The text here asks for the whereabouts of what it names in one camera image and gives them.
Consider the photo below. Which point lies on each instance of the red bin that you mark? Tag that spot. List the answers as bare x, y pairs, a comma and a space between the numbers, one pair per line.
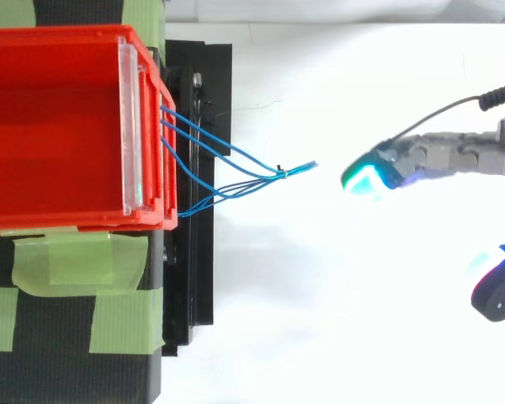
67, 126

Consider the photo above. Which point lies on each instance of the black stand with green tape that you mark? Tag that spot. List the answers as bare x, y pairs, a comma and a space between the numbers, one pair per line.
67, 320

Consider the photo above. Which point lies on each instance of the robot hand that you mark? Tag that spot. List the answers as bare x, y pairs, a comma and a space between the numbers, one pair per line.
446, 153

